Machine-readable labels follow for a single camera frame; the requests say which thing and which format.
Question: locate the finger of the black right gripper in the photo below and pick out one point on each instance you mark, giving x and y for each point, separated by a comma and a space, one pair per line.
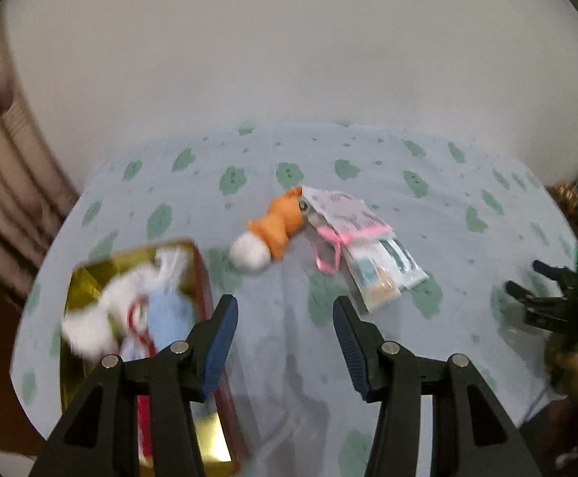
528, 299
560, 275

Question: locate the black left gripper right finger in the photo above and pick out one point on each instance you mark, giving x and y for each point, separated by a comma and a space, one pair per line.
384, 372

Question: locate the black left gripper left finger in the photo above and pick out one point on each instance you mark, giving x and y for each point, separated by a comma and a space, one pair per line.
187, 372

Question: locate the light blue towel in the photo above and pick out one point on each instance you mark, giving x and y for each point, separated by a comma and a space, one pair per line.
171, 317

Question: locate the white fluffy plush cloth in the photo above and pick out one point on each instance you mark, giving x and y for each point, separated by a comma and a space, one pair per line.
98, 328

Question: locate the red white sock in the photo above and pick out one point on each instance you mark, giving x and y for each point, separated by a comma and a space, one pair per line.
137, 343

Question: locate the red gold toffee tin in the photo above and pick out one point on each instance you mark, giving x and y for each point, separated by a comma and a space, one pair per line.
144, 391

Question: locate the green white wipes packet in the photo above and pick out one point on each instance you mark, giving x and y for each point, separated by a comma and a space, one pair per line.
383, 270

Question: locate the orange plush toy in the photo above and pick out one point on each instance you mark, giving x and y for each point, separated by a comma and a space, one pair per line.
267, 237

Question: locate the pink ribbon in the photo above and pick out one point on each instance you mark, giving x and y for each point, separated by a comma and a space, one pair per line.
337, 241

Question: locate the beige patterned curtain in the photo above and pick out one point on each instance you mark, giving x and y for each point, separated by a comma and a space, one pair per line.
36, 196

